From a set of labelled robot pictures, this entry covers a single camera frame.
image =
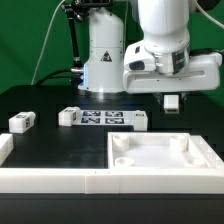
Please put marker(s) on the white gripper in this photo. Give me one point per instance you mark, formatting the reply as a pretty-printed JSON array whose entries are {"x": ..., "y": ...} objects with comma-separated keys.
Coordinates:
[{"x": 201, "y": 73}]

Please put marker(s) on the white square tabletop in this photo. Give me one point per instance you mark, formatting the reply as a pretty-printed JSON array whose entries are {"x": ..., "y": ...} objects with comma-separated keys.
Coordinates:
[{"x": 147, "y": 151}]

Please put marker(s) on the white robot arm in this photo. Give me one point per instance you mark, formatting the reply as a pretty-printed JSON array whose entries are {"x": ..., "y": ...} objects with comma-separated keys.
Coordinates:
[{"x": 148, "y": 51}]

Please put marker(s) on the sheet of fiducial markers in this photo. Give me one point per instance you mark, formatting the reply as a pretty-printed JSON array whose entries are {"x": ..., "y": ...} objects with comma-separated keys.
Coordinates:
[{"x": 97, "y": 117}]

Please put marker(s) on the white U-shaped obstacle fence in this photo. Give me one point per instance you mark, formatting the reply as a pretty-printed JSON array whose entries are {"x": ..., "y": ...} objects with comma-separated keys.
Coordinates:
[{"x": 105, "y": 181}]

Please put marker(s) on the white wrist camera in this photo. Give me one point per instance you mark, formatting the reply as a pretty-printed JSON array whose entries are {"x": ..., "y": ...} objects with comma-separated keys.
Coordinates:
[{"x": 138, "y": 59}]

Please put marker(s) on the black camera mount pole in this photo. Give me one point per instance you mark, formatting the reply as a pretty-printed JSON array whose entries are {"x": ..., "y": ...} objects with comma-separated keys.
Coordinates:
[{"x": 78, "y": 11}]

